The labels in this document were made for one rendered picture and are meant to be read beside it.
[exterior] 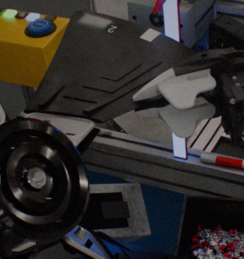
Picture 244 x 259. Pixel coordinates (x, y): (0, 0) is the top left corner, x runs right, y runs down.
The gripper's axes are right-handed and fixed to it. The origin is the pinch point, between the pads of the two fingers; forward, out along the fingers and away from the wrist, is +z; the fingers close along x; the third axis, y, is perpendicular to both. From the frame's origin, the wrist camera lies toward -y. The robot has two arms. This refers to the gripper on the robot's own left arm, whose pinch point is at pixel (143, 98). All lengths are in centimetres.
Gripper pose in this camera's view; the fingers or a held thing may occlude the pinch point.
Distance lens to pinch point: 76.1
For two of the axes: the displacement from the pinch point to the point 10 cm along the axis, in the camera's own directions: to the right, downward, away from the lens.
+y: 2.1, 6.8, -7.1
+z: -9.7, 2.1, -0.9
